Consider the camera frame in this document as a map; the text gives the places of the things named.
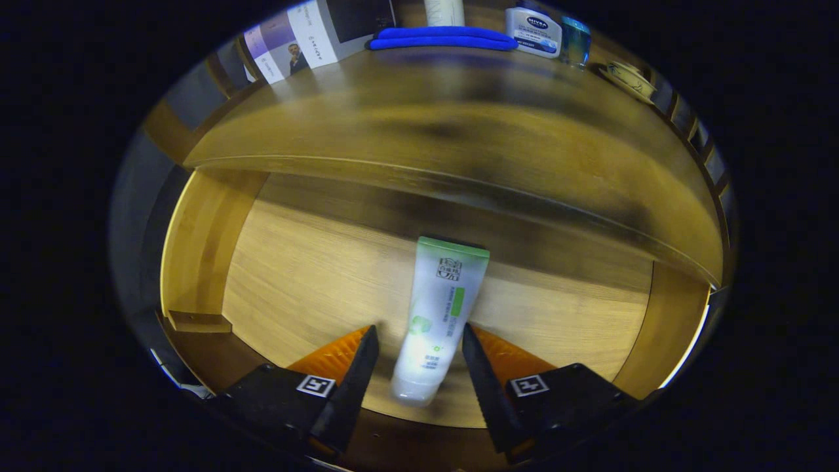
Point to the teal bottle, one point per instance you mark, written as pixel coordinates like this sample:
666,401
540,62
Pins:
575,42

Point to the white pump bottle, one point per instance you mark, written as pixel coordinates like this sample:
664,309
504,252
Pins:
444,12

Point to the white book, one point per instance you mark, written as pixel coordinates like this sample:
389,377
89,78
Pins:
314,33

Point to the brown wooden cabinet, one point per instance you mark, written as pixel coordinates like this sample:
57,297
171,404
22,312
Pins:
162,134

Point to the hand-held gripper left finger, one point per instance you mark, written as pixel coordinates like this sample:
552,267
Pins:
351,393

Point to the black backdrop cloth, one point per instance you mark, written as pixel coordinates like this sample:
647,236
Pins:
131,229

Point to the brown wooden drawer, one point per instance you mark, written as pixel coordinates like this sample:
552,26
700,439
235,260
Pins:
314,275

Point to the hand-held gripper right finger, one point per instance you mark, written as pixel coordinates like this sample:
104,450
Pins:
488,393

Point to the folded blue cloth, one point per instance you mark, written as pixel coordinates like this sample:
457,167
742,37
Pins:
446,38

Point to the white and green tube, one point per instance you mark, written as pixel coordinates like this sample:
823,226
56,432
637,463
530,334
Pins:
439,308

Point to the purple book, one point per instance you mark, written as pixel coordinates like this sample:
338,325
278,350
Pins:
265,52

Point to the white bottle with blue cap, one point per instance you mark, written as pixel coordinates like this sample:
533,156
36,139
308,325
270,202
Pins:
534,33

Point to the wooden countertop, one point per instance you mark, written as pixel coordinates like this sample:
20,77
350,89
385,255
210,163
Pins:
459,131

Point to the ceramic lidded teacup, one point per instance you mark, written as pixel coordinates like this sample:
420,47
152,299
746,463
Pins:
632,80

